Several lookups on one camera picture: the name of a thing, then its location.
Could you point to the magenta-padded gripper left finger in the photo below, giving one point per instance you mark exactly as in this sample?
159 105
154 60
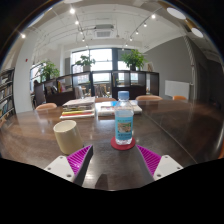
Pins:
61 166

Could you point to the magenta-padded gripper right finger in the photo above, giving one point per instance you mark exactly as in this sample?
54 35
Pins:
166 166

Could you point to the clear water bottle blue cap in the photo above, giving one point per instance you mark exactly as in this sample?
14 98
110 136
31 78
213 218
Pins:
124 128

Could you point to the cream ceramic cup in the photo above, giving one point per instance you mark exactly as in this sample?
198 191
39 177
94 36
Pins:
67 137

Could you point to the flat round red coaster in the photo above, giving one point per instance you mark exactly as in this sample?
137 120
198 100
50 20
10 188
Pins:
115 145

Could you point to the orange chairs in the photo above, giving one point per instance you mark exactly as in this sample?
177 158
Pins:
46 106

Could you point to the black open shelf unit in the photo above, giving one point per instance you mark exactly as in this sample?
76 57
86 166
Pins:
126 91

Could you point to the tall dark bookshelf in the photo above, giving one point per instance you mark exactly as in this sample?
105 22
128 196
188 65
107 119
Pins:
6 95

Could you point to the bushy potted green plant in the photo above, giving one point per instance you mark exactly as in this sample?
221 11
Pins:
49 70

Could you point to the small potted green plant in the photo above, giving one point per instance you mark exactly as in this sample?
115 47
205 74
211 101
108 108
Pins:
85 61

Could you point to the large potted green plant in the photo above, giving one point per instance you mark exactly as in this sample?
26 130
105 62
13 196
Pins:
133 59

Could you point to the ceiling air conditioner unit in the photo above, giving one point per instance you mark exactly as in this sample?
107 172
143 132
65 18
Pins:
104 32

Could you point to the round white ceiling lights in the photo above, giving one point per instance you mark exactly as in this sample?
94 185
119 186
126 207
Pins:
176 13

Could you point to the small ceiling spotlights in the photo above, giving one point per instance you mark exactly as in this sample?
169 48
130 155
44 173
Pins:
72 10

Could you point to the white wall panel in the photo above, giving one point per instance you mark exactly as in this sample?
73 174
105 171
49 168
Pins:
176 89

